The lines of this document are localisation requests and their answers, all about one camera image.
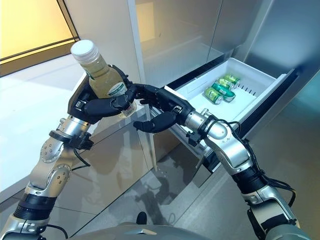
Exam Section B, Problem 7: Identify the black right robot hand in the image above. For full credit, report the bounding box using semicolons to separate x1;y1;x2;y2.
133;83;196;133

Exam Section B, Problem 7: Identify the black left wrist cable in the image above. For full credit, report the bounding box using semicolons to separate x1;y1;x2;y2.
74;147;91;167

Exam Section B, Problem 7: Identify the yellow drink bottle white cap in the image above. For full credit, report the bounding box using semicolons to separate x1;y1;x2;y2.
70;39;138;118

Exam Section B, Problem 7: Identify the white counter cabinet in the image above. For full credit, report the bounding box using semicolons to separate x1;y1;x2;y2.
0;56;156;201

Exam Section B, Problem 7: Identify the backlit window black frame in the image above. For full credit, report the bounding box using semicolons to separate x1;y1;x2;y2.
0;0;83;77

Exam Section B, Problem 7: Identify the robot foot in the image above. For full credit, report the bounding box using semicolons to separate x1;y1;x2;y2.
136;211;148;226

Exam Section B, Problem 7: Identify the dark green drink can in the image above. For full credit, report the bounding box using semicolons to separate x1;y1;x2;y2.
211;82;236;103

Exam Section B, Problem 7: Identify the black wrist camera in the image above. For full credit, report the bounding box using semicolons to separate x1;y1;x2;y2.
187;132;205;146
74;133;95;151

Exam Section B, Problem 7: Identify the white fridge drawer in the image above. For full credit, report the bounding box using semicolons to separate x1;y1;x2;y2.
159;57;305;173

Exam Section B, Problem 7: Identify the light green drink can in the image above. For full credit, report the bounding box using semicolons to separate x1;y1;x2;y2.
204;86;224;105
219;74;241;90

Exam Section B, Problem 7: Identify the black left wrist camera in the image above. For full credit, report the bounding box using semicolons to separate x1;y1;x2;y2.
74;133;95;151

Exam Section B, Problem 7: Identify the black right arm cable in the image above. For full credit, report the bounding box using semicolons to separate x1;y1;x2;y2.
199;119;298;208

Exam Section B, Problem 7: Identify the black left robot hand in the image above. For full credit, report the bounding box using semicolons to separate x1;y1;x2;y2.
68;64;138;125

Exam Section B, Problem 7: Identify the tall white cabinet panel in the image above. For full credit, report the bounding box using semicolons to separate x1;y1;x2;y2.
56;0;158;171

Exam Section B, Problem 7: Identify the grey robot torso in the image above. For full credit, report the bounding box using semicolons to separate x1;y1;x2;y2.
84;221;251;240

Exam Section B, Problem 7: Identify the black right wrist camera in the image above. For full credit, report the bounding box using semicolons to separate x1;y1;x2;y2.
187;132;205;146

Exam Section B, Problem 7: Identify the stainless steel fridge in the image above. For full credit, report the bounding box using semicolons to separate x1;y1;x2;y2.
134;0;320;188

